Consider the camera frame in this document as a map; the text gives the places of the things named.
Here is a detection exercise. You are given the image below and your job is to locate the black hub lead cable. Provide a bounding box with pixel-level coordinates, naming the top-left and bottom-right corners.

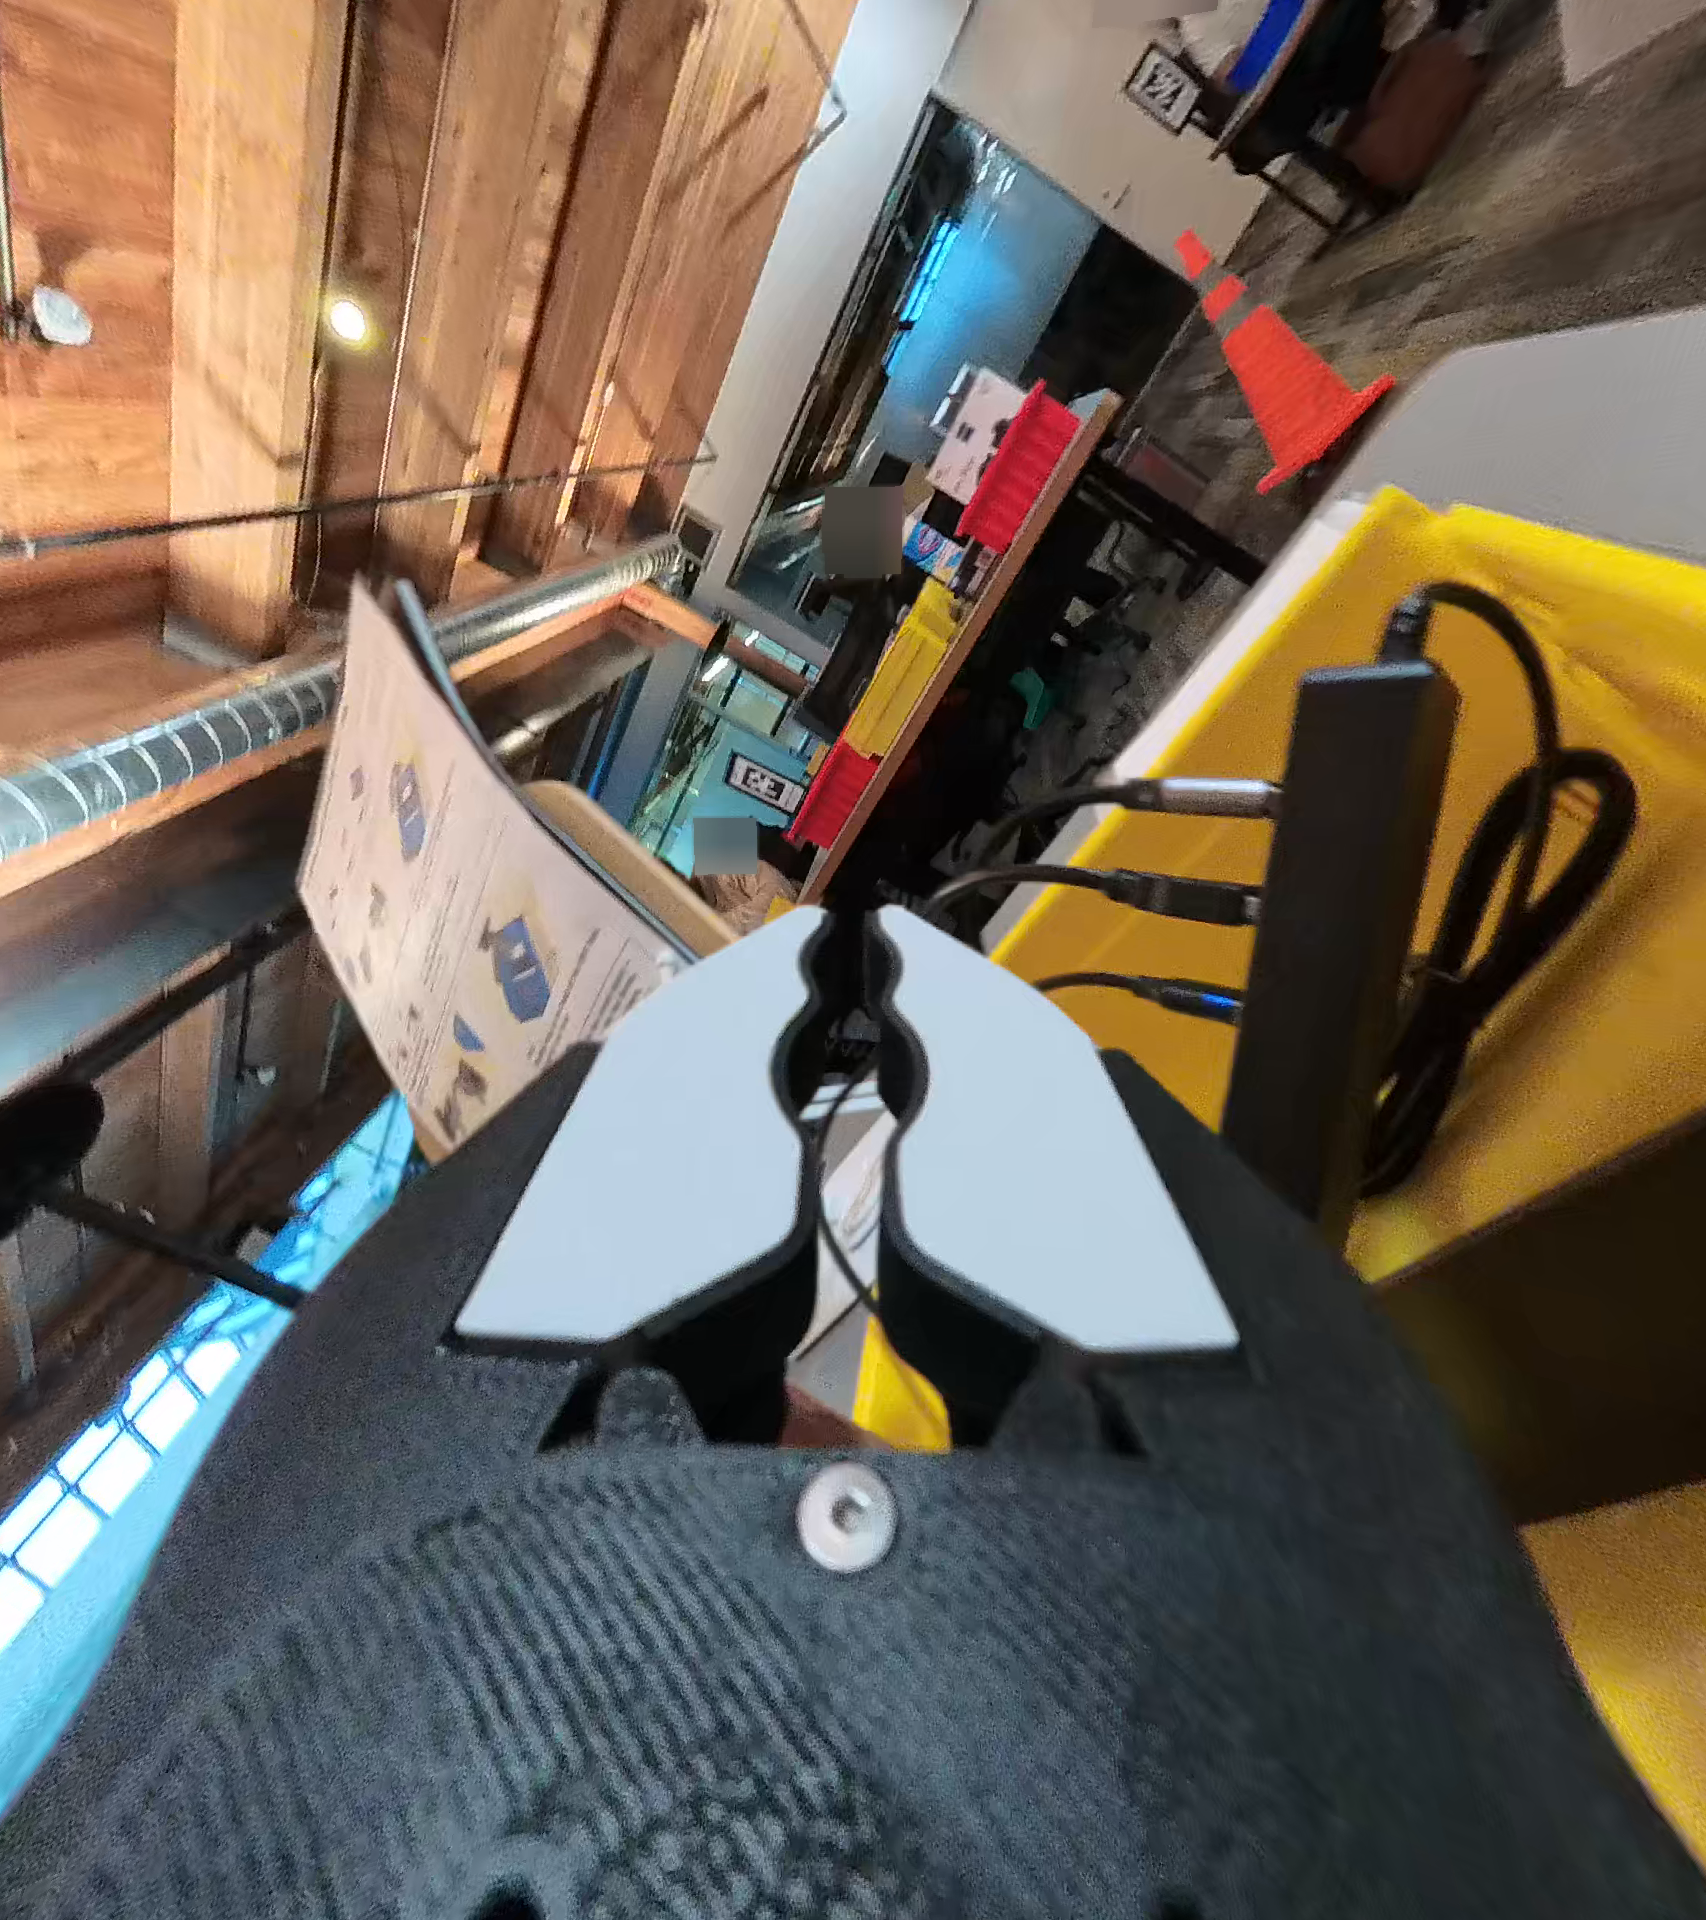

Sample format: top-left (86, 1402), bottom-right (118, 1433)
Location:
top-left (1368, 584), bottom-right (1641, 1204)

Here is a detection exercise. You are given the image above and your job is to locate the large yellow plastic bin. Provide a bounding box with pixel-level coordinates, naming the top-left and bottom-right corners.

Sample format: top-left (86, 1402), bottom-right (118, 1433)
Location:
top-left (853, 484), bottom-right (1706, 1920)

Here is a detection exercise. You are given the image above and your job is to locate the cardboard backing board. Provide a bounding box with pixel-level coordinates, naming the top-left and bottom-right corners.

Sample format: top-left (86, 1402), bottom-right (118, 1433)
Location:
top-left (524, 777), bottom-right (742, 964)

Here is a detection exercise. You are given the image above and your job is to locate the black usb hub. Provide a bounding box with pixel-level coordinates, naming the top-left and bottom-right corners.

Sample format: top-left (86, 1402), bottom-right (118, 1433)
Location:
top-left (1223, 661), bottom-right (1462, 1254)

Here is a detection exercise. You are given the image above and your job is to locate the brown chair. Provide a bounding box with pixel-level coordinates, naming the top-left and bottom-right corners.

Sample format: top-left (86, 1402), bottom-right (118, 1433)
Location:
top-left (1358, 31), bottom-right (1482, 196)

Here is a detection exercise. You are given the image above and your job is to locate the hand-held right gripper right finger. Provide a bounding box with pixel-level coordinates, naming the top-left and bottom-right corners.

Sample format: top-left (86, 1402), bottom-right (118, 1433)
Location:
top-left (865, 903), bottom-right (1240, 1360)

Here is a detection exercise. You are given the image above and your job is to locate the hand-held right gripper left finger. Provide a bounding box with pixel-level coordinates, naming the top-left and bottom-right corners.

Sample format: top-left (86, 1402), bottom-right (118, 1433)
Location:
top-left (450, 903), bottom-right (837, 1360)

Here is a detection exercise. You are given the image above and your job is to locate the smooth thick black cable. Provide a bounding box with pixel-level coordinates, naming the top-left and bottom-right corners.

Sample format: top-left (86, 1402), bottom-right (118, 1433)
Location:
top-left (919, 859), bottom-right (1264, 925)

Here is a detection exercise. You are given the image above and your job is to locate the black white marker sign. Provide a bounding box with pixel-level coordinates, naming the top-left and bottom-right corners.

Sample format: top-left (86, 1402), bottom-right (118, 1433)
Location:
top-left (1127, 43), bottom-right (1203, 139)

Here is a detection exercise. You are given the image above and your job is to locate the orange traffic cone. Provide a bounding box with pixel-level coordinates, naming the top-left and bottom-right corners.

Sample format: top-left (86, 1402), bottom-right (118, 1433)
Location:
top-left (1172, 231), bottom-right (1398, 497)

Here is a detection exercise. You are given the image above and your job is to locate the red plastic bin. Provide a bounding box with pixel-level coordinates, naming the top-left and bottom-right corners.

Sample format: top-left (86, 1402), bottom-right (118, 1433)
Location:
top-left (958, 381), bottom-right (1083, 550)
top-left (785, 738), bottom-right (885, 850)

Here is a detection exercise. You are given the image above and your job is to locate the dark brown board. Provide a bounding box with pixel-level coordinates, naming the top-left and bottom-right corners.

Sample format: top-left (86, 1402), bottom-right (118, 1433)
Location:
top-left (1372, 1088), bottom-right (1706, 1526)

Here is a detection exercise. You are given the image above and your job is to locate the thin black cable blue plug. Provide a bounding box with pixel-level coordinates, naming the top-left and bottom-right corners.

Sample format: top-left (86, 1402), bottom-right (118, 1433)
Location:
top-left (808, 973), bottom-right (1250, 1324)

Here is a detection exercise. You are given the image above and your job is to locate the silver ventilation duct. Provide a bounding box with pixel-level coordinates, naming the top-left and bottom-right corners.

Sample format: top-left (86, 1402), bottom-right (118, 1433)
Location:
top-left (0, 542), bottom-right (688, 912)

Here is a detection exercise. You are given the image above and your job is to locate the instruction sheet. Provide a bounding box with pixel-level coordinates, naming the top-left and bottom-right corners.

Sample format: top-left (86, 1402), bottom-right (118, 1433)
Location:
top-left (297, 578), bottom-right (692, 1159)

